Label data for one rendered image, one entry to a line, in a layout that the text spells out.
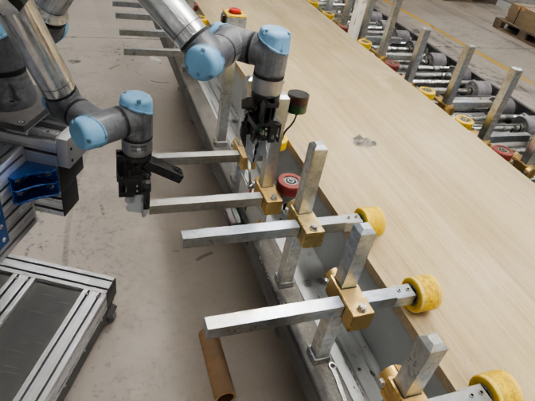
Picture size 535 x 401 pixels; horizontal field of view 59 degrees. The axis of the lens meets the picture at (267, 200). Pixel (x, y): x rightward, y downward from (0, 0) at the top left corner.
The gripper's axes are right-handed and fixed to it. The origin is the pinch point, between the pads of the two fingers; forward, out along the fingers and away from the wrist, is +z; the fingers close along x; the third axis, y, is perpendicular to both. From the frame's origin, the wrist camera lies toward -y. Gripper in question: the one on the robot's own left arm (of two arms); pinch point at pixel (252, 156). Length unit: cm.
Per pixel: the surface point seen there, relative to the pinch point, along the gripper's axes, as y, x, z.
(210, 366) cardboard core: 2, -4, 94
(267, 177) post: -3.6, 7.4, 10.2
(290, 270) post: 21.3, 7.9, 24.1
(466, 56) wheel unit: -59, 116, -9
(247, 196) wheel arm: -1.2, 1.0, 14.6
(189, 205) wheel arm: 0.1, -16.6, 15.4
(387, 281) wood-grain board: 40.7, 23.2, 10.6
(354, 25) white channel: -136, 103, 4
